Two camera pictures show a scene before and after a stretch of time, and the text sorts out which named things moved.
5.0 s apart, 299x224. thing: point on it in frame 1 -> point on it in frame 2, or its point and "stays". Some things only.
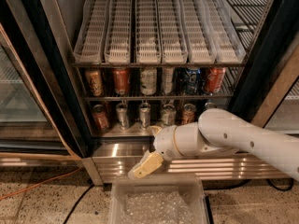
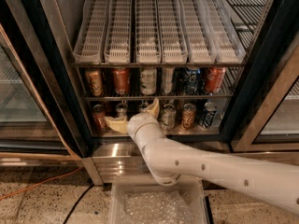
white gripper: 164,141 -> 139,122
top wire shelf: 249,7 stays
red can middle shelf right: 215,78 stays
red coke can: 121,81 stays
